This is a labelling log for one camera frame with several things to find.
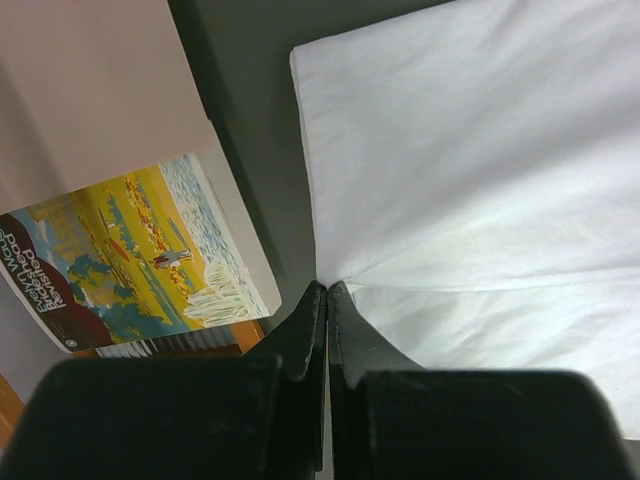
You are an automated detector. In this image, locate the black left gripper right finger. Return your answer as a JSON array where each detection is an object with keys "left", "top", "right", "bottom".
[{"left": 327, "top": 283, "right": 637, "bottom": 479}]

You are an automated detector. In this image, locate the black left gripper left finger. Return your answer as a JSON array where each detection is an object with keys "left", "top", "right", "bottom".
[{"left": 1, "top": 282, "right": 326, "bottom": 479}]

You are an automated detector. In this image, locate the white t-shirt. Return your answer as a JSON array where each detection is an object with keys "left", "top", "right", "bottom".
[{"left": 290, "top": 1, "right": 639, "bottom": 439}]

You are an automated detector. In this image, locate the orange wooden rack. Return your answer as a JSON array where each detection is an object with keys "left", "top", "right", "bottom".
[{"left": 0, "top": 319, "right": 266, "bottom": 406}]

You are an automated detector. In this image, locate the yellow picture book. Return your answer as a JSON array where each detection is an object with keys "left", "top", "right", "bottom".
[{"left": 1, "top": 149, "right": 281, "bottom": 356}]

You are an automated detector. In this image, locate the brown cardboard sheet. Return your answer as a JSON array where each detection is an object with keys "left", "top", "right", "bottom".
[{"left": 1, "top": 1, "right": 215, "bottom": 212}]

